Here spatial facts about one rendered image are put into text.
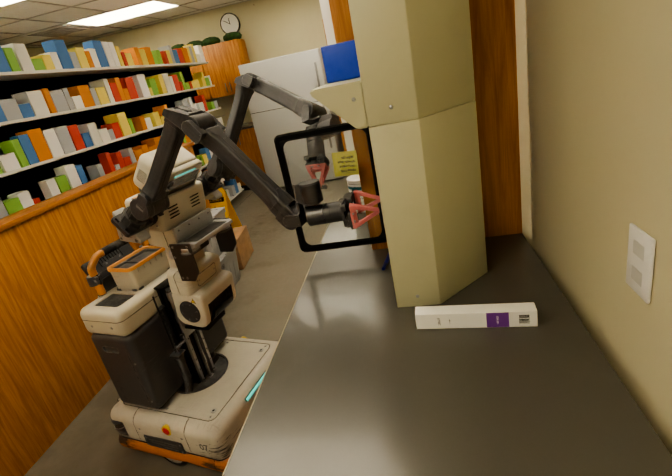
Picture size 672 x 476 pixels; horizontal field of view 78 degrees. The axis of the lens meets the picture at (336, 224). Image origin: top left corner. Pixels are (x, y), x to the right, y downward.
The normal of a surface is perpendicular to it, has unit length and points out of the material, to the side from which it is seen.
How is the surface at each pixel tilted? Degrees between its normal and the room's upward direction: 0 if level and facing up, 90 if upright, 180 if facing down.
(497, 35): 90
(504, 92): 90
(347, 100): 90
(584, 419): 0
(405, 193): 90
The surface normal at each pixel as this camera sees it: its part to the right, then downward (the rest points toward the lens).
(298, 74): -0.15, 0.38
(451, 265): 0.59, 0.18
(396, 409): -0.19, -0.92
